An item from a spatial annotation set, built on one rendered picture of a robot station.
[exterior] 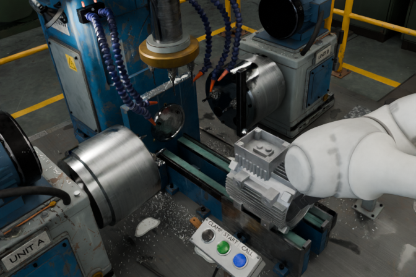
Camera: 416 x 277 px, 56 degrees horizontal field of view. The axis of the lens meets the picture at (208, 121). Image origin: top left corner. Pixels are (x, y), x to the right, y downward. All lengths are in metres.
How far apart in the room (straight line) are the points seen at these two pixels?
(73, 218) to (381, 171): 0.71
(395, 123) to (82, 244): 0.78
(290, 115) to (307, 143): 1.01
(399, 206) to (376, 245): 0.20
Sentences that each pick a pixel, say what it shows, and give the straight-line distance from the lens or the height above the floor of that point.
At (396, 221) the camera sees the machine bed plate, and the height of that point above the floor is 0.80.
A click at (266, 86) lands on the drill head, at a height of 1.11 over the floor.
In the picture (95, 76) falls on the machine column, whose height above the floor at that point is 1.23.
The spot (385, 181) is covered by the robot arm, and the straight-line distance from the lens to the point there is 0.59.
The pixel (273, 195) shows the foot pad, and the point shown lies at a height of 1.07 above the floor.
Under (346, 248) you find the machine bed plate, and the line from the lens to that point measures 1.32.
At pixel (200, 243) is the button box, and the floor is 1.06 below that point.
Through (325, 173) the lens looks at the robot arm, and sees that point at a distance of 0.59.
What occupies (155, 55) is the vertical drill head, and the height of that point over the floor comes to 1.33.
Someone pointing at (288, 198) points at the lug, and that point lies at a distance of 1.03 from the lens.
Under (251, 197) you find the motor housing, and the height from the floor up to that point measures 1.03.
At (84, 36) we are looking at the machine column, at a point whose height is 1.37.
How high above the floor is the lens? 1.84
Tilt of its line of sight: 36 degrees down
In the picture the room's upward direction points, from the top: 4 degrees counter-clockwise
